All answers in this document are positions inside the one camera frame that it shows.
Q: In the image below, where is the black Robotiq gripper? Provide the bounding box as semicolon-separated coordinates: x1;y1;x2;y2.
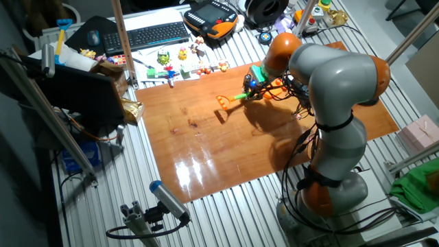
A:
242;72;265;102

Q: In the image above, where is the orange green toy shovel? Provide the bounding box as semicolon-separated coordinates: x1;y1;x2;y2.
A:
215;78;287;111

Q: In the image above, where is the blue yellow toy shovel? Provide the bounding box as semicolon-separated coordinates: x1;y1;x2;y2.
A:
54;18;74;66

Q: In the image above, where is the dark blue box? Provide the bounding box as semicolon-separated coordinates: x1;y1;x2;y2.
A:
290;77;311;104

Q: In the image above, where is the round black disc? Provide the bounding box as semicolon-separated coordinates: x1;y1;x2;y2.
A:
257;32;273;46

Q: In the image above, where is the white plastic figure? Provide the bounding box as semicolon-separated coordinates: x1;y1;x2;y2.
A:
234;14;246;34

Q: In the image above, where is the brown white figure toy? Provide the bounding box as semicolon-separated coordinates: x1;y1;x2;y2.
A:
190;35;206;56

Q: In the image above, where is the purple plastic wrap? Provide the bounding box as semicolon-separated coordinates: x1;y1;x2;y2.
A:
274;12;296;34

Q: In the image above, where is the black filament spool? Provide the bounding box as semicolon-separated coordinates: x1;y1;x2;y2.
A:
245;0;290;27

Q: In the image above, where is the blue toy airplane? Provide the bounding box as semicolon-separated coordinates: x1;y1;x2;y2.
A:
164;70;180;89

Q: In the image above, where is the grey box red button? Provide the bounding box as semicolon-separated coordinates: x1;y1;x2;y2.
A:
303;16;320;34

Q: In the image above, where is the black orange teach pendant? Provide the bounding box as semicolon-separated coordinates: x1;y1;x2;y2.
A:
182;0;239;40

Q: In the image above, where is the green frog toy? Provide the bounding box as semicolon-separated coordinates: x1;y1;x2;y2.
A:
156;49;171;67

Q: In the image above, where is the white box green button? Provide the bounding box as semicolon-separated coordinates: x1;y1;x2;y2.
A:
310;3;326;21

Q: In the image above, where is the green toy stick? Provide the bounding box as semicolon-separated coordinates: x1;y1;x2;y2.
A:
146;67;169;79

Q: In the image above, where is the golden foil ornament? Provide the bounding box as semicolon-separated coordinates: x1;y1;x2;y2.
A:
324;8;350;27

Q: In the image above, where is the black pen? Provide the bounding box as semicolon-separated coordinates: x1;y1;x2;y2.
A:
132;57;155;69

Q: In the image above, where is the white paper sheet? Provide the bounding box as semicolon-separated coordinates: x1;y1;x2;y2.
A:
122;8;188;32
130;44;203;84

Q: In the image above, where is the black keyboard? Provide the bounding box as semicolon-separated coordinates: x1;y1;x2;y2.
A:
102;21;191;57

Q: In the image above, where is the golden foil bag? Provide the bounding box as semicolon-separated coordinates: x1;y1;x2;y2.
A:
120;97;145;126

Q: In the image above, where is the brown cardboard box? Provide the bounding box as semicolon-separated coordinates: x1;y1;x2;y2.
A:
91;61;129;99

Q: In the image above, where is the colourful paint palette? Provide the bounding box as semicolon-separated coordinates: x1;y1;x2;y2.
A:
109;54;128;67

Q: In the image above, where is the pink gift box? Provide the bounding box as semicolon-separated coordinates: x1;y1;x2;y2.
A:
397;114;439;154

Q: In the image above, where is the black mouse pad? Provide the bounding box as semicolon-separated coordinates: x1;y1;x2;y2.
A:
64;15;119;58

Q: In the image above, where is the small yellow toy figure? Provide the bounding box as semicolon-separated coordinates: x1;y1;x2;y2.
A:
80;47;97;60

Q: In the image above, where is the short aluminium profile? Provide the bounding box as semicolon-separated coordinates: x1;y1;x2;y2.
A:
119;200;161;247

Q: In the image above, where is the black computer mouse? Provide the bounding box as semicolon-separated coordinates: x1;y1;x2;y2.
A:
86;29;101;47

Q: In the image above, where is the brown cardboard panel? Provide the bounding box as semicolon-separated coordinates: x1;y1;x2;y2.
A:
405;40;439;110

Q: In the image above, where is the black monitor panel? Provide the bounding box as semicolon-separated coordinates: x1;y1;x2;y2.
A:
19;56;126;128

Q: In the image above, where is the green cloth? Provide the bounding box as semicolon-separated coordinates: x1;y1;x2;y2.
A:
390;157;439;215

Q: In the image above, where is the blue plastic box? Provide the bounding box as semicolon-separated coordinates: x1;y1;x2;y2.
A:
61;140;102;174

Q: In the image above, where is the black office chair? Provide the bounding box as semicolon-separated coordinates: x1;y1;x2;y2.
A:
385;0;439;22

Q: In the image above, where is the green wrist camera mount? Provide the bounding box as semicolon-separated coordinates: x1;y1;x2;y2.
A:
248;64;268;84

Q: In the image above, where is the black cable bundle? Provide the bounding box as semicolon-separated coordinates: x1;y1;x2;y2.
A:
280;70;399;236

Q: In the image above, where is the aluminium frame bar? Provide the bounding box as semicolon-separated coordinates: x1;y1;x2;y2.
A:
383;140;439;175
386;2;439;63
293;0;319;37
0;46;99;188
110;0;140;90

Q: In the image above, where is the silver camera blue cap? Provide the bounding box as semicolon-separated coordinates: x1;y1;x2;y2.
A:
149;180;191;222

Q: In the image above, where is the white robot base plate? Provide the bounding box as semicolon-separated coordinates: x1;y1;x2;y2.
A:
342;169;403;243

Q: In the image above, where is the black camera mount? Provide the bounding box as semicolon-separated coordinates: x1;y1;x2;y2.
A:
143;202;166;233

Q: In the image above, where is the orange cable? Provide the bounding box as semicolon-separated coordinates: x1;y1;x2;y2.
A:
53;108;119;143

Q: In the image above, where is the black camera cable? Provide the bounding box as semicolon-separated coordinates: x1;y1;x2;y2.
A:
105;212;191;240

